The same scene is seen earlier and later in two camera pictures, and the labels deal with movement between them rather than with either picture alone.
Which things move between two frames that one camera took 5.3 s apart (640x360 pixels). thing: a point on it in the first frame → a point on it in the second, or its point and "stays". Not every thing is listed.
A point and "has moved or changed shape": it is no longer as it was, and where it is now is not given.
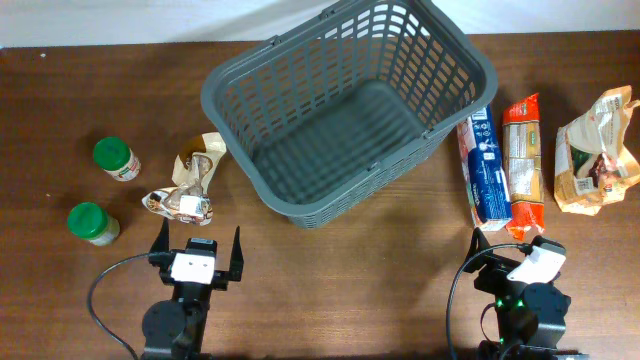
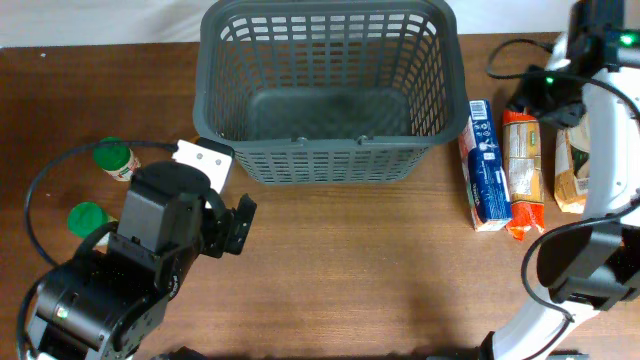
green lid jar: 114,155 stays
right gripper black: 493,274 → 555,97
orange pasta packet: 524,167 stays
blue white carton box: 483,169 stays
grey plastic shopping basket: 306,112 has moved or changed shape
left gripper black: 221,277 → 221,233
